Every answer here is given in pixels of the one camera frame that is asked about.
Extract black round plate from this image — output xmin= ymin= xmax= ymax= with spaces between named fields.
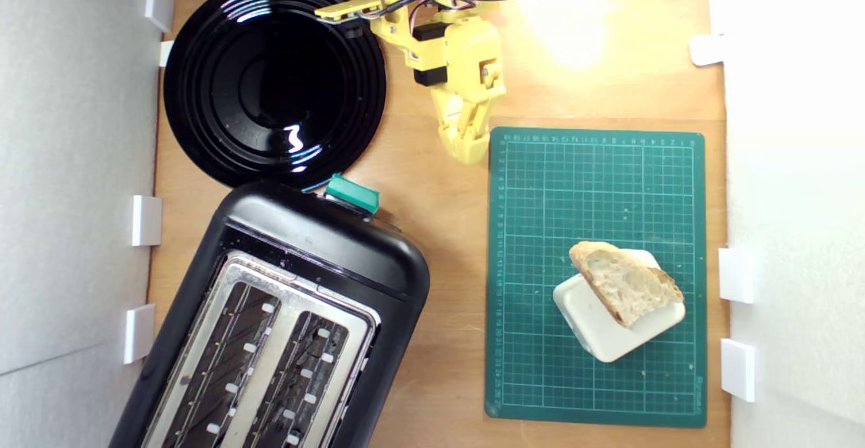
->
xmin=163 ymin=0 xmax=387 ymax=190

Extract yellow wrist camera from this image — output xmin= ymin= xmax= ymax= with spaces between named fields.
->
xmin=314 ymin=0 xmax=414 ymax=64

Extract brown bread slice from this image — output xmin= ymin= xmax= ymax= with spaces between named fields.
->
xmin=568 ymin=241 xmax=685 ymax=329

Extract green cutting mat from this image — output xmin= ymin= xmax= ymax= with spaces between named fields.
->
xmin=485 ymin=126 xmax=708 ymax=428

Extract black two-slot toaster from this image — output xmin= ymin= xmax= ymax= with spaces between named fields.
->
xmin=108 ymin=173 xmax=431 ymax=448

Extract white block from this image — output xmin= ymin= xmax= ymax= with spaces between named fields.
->
xmin=553 ymin=249 xmax=687 ymax=364

